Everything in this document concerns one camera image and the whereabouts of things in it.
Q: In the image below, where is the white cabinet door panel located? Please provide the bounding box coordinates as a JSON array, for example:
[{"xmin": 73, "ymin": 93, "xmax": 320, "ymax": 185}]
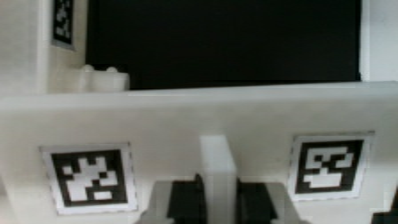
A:
[{"xmin": 0, "ymin": 82, "xmax": 398, "ymax": 224}]

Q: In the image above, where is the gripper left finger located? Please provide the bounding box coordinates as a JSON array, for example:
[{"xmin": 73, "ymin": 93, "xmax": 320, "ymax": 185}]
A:
[{"xmin": 137, "ymin": 175, "xmax": 204, "ymax": 224}]

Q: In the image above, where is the white cabinet box body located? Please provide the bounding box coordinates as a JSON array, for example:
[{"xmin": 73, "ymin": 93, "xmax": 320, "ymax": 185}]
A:
[{"xmin": 0, "ymin": 0, "xmax": 398, "ymax": 98}]

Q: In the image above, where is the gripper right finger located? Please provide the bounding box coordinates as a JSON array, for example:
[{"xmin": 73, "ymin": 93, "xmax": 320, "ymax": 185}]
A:
[{"xmin": 236, "ymin": 181, "xmax": 311, "ymax": 224}]

